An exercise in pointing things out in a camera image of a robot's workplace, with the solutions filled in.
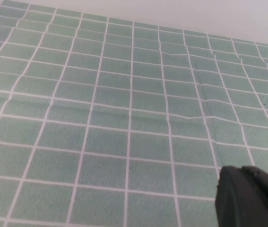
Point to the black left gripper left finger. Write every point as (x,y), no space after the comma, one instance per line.
(233,198)

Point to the green checked tablecloth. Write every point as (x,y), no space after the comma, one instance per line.
(100,118)

